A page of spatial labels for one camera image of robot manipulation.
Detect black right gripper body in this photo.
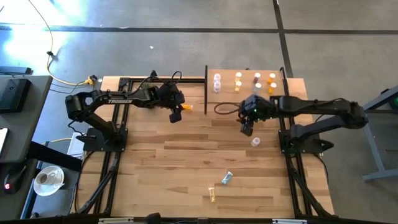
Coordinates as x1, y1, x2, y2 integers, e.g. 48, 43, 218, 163
239, 94, 277, 124

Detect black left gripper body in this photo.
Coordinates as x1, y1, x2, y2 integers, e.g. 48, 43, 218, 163
155, 83, 187, 113

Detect white paper sheet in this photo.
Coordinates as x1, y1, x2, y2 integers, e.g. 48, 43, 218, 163
67, 132, 88, 159

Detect black crossbar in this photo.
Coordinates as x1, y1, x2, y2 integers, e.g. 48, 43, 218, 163
0, 213, 398, 224

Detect white coffee cup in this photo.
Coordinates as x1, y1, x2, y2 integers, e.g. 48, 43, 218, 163
35, 170, 62, 189

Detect black office desk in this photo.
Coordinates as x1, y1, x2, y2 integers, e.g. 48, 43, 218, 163
0, 74, 83, 224

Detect black flat box device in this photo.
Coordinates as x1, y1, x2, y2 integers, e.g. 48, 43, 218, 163
0, 78, 32, 114

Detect black flat bar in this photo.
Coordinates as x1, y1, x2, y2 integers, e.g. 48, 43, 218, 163
0, 65, 32, 76

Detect black computer mouse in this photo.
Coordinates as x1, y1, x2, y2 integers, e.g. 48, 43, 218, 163
3, 164, 28, 195

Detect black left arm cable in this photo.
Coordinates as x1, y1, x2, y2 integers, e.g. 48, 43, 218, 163
135, 70, 183, 94

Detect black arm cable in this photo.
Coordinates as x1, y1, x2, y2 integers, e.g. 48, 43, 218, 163
213, 101, 246, 116
135, 70, 183, 94

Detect wooden shelf with black frame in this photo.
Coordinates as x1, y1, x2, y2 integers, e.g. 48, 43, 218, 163
204, 64, 292, 116

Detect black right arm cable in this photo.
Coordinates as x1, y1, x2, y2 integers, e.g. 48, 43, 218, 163
213, 101, 246, 116

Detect yellow extension cable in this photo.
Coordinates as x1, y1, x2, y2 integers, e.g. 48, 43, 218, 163
27, 0, 98, 87

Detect silver bracket plate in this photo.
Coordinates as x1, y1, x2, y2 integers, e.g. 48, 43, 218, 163
98, 217, 134, 224
272, 218, 308, 224

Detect blue-grey steel table frame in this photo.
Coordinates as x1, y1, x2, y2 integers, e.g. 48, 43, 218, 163
360, 84, 398, 184

